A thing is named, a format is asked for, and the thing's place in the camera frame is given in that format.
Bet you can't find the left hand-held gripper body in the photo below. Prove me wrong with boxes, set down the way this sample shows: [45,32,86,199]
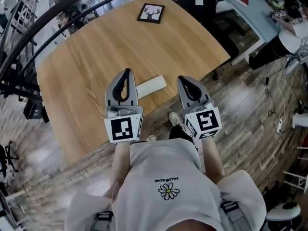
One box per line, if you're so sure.
[103,105,144,144]

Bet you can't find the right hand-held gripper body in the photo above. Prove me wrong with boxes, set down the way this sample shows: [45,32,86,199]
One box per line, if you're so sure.
[184,99,222,141]

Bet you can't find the white rectangular block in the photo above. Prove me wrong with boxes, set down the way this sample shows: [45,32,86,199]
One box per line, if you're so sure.
[136,75,167,98]

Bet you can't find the person's left forearm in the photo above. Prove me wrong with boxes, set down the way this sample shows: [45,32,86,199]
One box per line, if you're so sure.
[109,141,132,198]

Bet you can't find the person's right forearm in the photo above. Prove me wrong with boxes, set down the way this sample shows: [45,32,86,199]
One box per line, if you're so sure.
[201,137,226,185]

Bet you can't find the person's right white shoe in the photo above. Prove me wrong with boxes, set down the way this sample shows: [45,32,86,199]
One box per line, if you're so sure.
[168,112,185,127]

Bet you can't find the person's black shorts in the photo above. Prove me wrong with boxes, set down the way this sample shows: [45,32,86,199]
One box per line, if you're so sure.
[168,123,200,152]

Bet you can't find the person's white t-shirt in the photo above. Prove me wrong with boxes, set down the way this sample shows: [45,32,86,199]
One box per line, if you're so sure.
[64,138,268,231]

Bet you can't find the black office chair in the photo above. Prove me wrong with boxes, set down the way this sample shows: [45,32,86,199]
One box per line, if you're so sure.
[172,0,247,81]
[0,141,20,178]

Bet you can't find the black box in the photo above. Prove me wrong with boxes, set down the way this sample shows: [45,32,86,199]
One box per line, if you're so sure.
[23,99,50,124]

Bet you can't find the black framed deer picture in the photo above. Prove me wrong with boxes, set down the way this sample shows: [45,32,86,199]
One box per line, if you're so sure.
[137,3,166,24]

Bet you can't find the light blue desk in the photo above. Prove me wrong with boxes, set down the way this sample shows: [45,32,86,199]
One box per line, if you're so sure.
[216,0,296,66]

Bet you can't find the black curved railing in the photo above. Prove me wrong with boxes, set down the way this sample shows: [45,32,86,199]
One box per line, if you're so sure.
[0,0,176,101]

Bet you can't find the white round stool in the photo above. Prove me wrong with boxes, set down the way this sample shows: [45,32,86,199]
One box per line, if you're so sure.
[266,202,303,231]

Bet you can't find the black floor cable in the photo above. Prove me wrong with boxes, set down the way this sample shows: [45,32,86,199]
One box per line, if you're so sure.
[264,64,292,117]

